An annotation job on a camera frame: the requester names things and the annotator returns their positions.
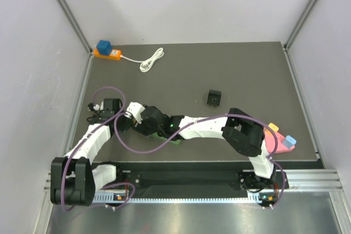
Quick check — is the white coiled cable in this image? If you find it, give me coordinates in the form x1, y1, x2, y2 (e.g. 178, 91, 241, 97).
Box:
120, 47, 165, 73

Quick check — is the purple cable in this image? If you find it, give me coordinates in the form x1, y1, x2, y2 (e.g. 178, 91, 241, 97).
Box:
60, 86, 135, 213
114, 112, 288, 210

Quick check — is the green power strip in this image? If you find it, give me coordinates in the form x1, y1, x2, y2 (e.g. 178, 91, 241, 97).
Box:
151, 133, 181, 145

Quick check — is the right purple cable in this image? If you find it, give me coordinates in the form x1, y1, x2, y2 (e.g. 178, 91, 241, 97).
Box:
114, 112, 288, 210

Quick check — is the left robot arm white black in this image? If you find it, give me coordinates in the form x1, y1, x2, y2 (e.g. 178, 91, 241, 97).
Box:
50, 99, 135, 212

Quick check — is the orange power strip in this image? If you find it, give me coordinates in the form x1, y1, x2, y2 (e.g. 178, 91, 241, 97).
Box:
92, 47, 123, 61

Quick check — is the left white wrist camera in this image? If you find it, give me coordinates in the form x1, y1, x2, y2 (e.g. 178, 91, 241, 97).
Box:
93, 101, 104, 111

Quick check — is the light blue plug adapter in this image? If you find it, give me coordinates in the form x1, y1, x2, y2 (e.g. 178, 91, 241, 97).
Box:
282, 135, 297, 149

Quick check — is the black cable with plug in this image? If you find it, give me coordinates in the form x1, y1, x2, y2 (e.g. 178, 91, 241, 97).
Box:
86, 102, 101, 125

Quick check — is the small yellow plug adapter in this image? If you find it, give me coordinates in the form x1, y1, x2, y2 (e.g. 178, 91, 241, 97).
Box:
268, 123, 279, 133

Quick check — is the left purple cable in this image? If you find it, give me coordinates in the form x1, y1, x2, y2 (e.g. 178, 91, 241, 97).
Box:
60, 86, 135, 213

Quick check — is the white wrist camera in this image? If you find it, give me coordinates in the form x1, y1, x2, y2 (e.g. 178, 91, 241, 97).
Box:
124, 102, 145, 124
93, 101, 104, 111

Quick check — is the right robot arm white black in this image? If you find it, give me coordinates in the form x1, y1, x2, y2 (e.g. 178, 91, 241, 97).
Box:
128, 103, 276, 189

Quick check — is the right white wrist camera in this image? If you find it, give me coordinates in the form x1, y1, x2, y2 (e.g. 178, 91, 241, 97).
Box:
124, 102, 145, 124

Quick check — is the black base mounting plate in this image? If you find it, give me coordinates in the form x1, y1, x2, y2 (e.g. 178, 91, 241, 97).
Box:
116, 162, 289, 199

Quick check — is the black plug adapter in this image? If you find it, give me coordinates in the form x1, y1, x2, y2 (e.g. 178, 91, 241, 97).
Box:
207, 89, 222, 107

